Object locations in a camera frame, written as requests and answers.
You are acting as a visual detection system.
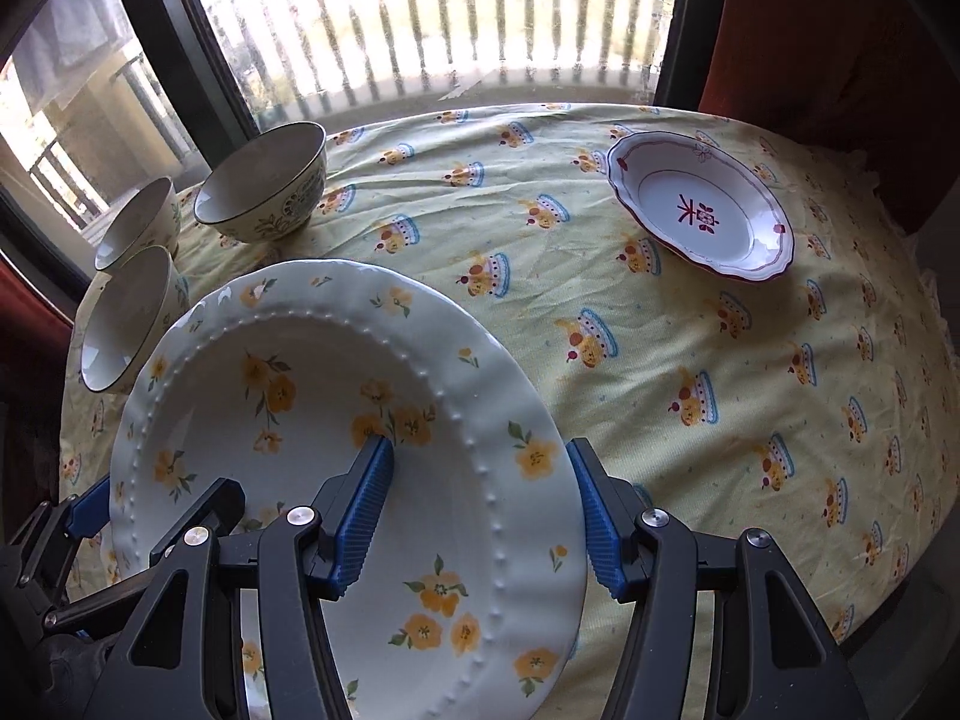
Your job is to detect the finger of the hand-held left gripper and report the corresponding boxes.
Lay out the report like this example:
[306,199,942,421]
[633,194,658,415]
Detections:
[0,478,112,616]

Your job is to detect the large floral ceramic bowl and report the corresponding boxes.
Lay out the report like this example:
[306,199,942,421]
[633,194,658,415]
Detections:
[193,121,329,244]

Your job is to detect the red patterned white plate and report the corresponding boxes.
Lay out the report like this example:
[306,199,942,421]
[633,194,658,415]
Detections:
[606,130,796,284]

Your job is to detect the red curtain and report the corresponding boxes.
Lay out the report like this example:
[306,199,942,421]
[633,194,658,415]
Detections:
[697,0,960,235]
[0,240,77,365]

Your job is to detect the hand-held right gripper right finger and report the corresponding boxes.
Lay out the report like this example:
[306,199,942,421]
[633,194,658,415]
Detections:
[565,436,871,720]

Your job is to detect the yellow printed tablecloth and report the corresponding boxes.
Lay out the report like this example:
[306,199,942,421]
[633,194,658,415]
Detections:
[60,101,953,720]

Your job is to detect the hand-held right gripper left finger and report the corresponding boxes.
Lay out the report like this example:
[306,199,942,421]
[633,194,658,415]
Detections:
[105,435,397,720]

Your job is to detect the yellow floral white plate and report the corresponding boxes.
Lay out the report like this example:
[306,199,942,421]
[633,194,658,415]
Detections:
[109,259,590,718]

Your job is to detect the white hanging cloth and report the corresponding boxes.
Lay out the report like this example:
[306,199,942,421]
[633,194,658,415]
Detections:
[15,0,137,107]

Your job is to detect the dark metal balcony railing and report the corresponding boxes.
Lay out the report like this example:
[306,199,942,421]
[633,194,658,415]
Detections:
[26,45,192,230]

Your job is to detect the pale balcony balustrade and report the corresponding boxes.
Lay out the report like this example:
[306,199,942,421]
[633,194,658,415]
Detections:
[180,0,683,104]

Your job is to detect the black window frame post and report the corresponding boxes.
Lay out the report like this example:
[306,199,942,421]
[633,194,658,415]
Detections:
[105,0,263,137]
[651,0,732,110]

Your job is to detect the small floral ceramic bowl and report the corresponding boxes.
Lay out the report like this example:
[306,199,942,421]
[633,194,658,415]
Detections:
[79,245,192,395]
[94,177,183,272]

